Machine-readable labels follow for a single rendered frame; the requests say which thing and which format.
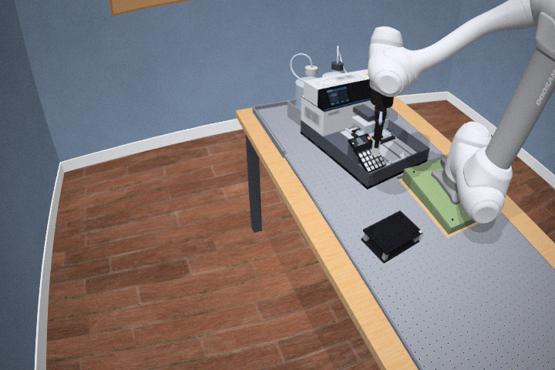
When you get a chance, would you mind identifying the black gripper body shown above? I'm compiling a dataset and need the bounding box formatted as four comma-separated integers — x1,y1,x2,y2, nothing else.
370,89,394,119

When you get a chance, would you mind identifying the grey l-shaped raised edge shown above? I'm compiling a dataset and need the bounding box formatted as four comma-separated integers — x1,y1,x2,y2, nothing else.
252,100,290,158

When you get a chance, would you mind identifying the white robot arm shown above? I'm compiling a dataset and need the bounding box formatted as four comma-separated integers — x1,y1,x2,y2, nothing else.
368,0,555,224

